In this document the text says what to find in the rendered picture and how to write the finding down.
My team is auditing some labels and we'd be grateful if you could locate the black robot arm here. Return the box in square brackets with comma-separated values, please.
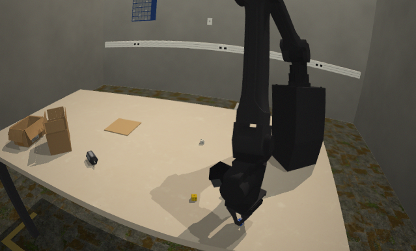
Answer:
[209, 0, 311, 205]

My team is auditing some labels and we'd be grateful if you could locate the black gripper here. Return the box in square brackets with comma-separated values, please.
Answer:
[225, 183, 267, 226]

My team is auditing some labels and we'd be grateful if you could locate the tan flat mat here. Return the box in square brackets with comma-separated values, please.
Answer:
[104, 118, 141, 136]

